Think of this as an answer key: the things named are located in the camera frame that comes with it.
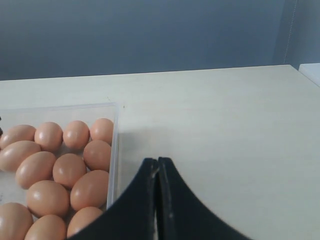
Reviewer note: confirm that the brown egg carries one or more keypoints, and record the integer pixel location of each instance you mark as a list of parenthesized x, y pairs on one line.
[(15, 221), (91, 190), (76, 135), (102, 129), (48, 227), (36, 167), (22, 132), (49, 136), (82, 219), (14, 154), (47, 197), (97, 155), (68, 169)]

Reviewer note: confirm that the clear plastic container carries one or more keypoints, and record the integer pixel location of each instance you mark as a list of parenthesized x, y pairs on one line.
[(11, 192)]

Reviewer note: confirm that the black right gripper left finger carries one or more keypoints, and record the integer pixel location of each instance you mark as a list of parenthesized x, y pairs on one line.
[(132, 215)]

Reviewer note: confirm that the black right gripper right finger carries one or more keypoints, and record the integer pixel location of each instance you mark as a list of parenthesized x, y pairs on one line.
[(181, 215)]

